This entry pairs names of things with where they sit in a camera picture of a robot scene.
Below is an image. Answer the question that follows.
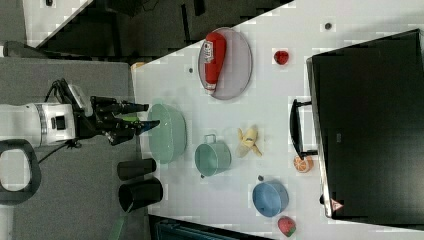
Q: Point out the upper black cylinder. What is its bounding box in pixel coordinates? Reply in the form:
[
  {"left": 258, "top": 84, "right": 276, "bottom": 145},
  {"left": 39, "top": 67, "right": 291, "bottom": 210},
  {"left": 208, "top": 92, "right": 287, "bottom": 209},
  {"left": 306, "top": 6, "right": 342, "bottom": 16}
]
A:
[{"left": 117, "top": 158, "right": 157, "bottom": 181}]

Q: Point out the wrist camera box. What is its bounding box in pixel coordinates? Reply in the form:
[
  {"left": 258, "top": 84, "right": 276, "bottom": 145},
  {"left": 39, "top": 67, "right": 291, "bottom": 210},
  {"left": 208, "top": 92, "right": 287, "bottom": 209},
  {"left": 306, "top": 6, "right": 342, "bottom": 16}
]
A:
[{"left": 68, "top": 84, "right": 93, "bottom": 117}]

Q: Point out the black oven door handle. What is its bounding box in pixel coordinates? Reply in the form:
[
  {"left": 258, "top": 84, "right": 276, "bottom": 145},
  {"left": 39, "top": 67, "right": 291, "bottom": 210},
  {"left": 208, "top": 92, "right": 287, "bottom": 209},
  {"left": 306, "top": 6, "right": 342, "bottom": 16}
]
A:
[{"left": 289, "top": 99, "right": 318, "bottom": 159}]

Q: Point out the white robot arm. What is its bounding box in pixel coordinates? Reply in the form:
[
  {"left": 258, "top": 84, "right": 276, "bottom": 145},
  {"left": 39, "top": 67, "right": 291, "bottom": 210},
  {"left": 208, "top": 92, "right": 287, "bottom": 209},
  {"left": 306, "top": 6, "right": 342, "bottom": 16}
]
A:
[{"left": 1, "top": 96, "right": 160, "bottom": 206}]

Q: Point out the black cylinder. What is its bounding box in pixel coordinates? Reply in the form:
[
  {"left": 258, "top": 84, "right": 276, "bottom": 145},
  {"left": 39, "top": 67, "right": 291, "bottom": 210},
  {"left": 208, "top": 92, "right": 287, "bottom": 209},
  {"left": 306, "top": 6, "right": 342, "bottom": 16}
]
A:
[
  {"left": 117, "top": 158, "right": 157, "bottom": 181},
  {"left": 118, "top": 178, "right": 163, "bottom": 212}
]

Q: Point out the peeled toy banana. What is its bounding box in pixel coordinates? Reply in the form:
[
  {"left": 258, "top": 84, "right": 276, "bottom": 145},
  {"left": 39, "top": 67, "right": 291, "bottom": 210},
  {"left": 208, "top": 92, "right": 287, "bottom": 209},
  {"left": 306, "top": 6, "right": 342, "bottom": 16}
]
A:
[{"left": 236, "top": 126, "right": 262, "bottom": 158}]

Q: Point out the large green bowl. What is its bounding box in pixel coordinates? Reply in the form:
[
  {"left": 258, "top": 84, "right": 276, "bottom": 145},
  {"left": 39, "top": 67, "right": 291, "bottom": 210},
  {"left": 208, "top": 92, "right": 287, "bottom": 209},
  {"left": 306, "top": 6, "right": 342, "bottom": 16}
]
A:
[{"left": 148, "top": 103, "right": 187, "bottom": 164}]

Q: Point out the lower black cylinder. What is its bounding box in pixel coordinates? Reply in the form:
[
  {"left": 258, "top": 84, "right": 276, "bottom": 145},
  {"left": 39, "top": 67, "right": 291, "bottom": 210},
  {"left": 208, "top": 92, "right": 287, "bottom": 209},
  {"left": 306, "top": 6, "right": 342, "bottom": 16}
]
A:
[{"left": 118, "top": 178, "right": 163, "bottom": 212}]

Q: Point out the toy orange slice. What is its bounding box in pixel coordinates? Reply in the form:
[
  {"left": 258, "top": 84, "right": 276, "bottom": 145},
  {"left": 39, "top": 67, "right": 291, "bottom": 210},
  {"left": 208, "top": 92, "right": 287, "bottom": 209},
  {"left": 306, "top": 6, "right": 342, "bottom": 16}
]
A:
[{"left": 293, "top": 156, "right": 314, "bottom": 173}]

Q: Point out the green cup with handle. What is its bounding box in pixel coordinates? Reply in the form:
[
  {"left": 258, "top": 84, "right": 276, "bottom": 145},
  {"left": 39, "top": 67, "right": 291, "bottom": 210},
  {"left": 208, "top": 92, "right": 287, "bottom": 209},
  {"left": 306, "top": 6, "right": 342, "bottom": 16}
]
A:
[{"left": 194, "top": 134, "right": 232, "bottom": 177}]

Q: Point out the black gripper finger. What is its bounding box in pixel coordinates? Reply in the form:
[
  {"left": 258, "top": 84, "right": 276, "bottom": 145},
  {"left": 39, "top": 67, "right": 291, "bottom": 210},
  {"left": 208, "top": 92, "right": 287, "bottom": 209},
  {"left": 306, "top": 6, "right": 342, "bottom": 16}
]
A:
[
  {"left": 118, "top": 103, "right": 149, "bottom": 114},
  {"left": 118, "top": 120, "right": 160, "bottom": 136}
]

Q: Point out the toy strawberry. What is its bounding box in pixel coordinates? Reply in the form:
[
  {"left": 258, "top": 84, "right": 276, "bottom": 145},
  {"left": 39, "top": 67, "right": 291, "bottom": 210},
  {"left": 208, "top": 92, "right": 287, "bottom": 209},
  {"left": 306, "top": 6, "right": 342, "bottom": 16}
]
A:
[{"left": 278, "top": 216, "right": 296, "bottom": 237}]

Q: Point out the blue bowl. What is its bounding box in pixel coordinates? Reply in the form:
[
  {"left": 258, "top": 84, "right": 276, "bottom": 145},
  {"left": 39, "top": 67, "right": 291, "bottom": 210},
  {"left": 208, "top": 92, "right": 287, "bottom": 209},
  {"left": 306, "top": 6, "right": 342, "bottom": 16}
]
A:
[{"left": 252, "top": 181, "right": 289, "bottom": 217}]

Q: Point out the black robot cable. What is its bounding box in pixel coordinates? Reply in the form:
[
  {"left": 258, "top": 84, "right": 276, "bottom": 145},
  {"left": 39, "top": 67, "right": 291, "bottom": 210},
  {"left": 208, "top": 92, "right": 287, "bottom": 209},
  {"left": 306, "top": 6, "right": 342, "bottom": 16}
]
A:
[{"left": 37, "top": 78, "right": 83, "bottom": 165}]

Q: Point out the red ketchup bottle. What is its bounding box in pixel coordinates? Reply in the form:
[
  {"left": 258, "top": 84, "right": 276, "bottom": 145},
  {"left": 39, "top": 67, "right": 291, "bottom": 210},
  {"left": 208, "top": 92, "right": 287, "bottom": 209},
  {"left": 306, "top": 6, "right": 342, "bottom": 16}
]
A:
[{"left": 203, "top": 32, "right": 227, "bottom": 95}]

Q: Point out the grey oval plate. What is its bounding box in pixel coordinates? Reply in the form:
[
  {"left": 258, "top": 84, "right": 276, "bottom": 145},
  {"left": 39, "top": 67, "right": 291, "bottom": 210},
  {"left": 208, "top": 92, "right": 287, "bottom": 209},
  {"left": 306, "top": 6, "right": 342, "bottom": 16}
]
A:
[{"left": 198, "top": 27, "right": 253, "bottom": 100}]

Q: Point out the black toaster oven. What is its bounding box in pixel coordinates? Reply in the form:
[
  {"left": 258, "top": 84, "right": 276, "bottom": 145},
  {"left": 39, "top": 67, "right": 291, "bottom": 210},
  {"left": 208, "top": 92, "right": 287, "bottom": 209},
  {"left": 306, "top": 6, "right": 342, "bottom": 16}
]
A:
[{"left": 307, "top": 29, "right": 424, "bottom": 230}]

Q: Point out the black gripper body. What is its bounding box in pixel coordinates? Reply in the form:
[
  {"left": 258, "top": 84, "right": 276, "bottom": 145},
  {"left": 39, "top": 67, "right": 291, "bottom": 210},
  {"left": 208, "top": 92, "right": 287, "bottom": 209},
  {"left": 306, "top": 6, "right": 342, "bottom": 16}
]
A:
[{"left": 74, "top": 96, "right": 123, "bottom": 146}]

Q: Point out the green tape marker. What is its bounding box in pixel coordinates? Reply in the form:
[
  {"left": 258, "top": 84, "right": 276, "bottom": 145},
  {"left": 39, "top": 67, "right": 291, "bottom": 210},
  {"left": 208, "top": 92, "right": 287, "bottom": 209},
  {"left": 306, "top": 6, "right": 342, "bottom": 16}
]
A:
[{"left": 122, "top": 116, "right": 139, "bottom": 122}]

